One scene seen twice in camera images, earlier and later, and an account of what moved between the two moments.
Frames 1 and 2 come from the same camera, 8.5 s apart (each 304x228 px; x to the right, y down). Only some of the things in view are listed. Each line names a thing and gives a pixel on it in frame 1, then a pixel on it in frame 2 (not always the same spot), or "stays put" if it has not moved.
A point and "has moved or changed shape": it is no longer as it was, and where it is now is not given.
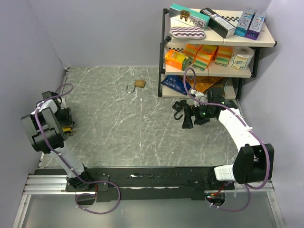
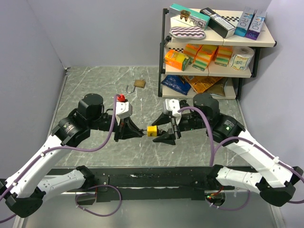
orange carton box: (176, 60) stays put
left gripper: (67, 120) -> (126, 129)
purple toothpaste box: (256, 24) stays put
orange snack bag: (203, 83) stays put
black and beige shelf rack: (205, 52) stays put
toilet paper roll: (241, 58) stays put
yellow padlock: (67, 129) has moved or changed shape
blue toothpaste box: (247, 15) stays put
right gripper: (189, 111) -> (168, 138)
